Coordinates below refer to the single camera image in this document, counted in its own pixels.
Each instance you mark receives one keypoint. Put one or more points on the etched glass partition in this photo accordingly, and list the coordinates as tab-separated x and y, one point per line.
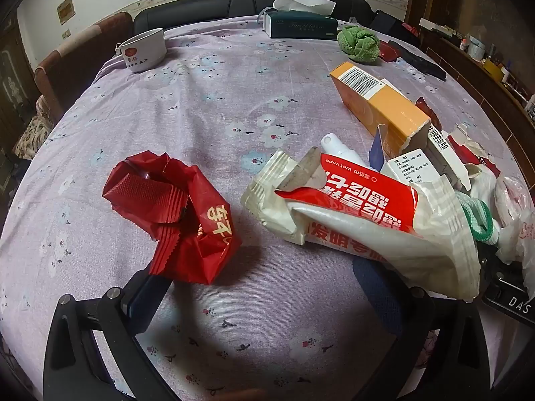
493	0

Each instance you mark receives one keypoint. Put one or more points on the small white cup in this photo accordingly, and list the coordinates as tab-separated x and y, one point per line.
505	74

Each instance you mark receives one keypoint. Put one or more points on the yellow wall notice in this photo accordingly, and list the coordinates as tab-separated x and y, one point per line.
65	9

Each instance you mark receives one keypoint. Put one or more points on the dark green tissue box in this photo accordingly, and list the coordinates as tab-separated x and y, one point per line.
301	25

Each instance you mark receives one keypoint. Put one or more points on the purple floral tablecloth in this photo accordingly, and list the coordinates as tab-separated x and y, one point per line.
209	112

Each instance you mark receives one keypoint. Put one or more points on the white spray bottle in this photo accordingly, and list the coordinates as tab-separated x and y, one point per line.
334	144

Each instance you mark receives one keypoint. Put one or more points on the black leather sofa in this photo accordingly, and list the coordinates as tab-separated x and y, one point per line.
188	10

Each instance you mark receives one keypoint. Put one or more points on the white plastic bag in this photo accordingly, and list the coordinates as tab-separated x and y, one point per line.
516	213

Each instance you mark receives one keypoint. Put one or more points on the white charger plug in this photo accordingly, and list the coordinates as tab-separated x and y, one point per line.
118	49

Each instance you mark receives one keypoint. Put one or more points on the black bag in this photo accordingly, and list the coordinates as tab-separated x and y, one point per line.
386	23

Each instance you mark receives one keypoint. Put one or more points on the white sock with green trim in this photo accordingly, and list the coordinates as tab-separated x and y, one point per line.
485	188

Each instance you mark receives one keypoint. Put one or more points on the red pouch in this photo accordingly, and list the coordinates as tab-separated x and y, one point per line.
388	53

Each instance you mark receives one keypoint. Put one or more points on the stack of flat boxes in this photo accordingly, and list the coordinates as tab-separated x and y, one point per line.
436	25

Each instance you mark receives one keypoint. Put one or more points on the orange cardboard box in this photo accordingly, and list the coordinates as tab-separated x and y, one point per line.
393	112

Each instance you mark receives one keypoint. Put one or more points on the white blue tub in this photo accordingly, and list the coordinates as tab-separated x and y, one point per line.
476	46

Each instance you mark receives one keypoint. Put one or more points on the brown armchair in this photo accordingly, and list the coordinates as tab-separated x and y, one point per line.
83	58

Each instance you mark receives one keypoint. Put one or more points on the torn red cardboard box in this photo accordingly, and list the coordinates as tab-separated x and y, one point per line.
489	163

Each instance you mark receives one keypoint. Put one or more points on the white red wet wipe packet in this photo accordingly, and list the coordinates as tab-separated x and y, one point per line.
363	225

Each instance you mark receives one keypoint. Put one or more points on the white blue medicine box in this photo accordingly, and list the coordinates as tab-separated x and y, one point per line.
407	167

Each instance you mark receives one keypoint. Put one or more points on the yellow box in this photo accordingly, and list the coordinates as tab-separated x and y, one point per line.
493	69

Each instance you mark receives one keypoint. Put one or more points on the white cup with red logo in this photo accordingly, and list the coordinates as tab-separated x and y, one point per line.
144	52

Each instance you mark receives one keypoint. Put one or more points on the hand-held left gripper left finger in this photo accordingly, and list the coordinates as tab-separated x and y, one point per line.
142	305

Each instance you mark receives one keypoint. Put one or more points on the wooden brick-pattern counter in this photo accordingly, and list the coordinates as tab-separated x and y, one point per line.
472	75

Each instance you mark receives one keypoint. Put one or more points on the dark red snack packet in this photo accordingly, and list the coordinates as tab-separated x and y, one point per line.
424	108

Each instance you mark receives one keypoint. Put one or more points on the red plastic bag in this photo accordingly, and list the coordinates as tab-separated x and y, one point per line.
175	217

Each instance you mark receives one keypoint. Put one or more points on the white cardboard box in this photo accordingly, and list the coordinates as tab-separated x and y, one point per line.
449	158

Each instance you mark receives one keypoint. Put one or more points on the green balled cloth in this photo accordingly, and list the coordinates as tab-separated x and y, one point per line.
359	44

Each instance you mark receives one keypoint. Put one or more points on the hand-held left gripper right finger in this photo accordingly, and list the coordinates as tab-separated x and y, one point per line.
376	294

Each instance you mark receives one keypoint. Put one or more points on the black toy pistol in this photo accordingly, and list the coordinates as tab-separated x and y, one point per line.
418	60

